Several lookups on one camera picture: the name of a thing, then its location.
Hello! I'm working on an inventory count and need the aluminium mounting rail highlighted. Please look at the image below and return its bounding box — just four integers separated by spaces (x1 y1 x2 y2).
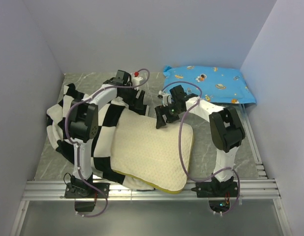
21 179 282 201

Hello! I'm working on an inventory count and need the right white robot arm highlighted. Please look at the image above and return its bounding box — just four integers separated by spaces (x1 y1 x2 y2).
155 85 245 197

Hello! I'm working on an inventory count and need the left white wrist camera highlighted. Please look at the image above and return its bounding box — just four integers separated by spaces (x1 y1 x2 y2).
131 71 144 90

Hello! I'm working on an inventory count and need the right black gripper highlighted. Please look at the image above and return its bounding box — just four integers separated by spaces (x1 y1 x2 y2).
155 103 183 130

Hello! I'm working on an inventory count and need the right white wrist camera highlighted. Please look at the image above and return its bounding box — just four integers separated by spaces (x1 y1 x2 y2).
158 90 172 107

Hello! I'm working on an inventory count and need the blue space print pillow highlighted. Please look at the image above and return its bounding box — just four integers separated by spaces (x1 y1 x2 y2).
163 65 256 104

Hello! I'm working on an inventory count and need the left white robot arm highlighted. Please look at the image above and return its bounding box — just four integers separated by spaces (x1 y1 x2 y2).
64 68 150 198

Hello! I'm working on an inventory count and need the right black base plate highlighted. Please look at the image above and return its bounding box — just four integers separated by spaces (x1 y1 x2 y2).
191 181 239 198

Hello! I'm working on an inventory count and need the cream yellow pillow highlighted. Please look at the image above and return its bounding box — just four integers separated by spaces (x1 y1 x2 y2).
111 109 194 194

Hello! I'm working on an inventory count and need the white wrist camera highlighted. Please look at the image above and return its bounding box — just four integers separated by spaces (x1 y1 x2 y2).
158 90 172 107
131 71 144 90

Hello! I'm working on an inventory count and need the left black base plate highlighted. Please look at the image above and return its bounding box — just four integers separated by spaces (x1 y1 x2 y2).
64 182 110 199

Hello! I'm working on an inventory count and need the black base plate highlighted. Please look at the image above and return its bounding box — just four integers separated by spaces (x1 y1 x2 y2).
64 182 110 199
191 181 239 198

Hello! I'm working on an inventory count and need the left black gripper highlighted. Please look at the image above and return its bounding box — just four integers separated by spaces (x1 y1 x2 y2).
120 84 145 110

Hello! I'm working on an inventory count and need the black white checkered pillowcase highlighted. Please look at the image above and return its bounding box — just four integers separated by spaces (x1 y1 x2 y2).
47 84 154 190

